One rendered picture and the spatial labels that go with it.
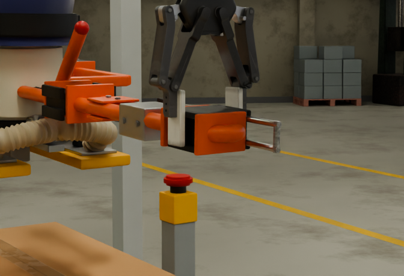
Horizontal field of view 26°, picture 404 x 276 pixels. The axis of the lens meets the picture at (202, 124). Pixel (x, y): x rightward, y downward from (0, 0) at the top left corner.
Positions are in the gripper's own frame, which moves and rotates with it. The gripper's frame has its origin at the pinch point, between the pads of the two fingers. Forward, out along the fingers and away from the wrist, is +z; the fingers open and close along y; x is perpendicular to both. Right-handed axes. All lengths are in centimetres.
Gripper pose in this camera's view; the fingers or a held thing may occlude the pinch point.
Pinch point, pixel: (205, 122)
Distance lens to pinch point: 111.3
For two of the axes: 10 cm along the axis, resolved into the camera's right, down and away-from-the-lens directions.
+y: -8.3, 0.6, -5.6
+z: 0.0, 9.9, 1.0
